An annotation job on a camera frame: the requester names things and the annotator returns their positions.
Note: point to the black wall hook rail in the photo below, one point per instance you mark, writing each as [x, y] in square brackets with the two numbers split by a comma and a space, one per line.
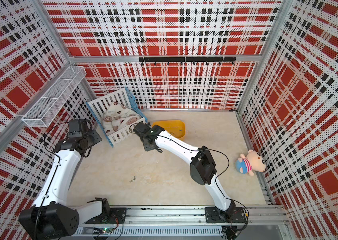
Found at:
[156, 60]

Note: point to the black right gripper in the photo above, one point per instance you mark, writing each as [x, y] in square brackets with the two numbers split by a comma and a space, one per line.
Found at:
[147, 145]

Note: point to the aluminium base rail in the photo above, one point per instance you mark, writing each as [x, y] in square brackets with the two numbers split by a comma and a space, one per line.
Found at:
[264, 222]

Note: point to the white patterned blanket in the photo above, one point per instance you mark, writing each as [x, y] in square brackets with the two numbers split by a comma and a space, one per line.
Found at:
[116, 117]

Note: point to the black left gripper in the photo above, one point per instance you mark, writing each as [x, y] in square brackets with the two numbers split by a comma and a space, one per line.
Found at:
[97, 138]

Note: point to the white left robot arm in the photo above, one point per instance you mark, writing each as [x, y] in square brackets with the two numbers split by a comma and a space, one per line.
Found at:
[49, 217]

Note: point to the green circuit board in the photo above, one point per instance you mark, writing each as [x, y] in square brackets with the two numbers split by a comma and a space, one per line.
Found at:
[102, 231]

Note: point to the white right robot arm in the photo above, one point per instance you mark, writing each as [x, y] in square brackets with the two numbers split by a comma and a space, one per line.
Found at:
[202, 169]

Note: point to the pink plush pig toy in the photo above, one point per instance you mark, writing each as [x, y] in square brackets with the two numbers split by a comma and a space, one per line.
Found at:
[250, 163]

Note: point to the yellow plastic storage box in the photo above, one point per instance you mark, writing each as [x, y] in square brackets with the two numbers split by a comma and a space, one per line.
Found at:
[176, 128]

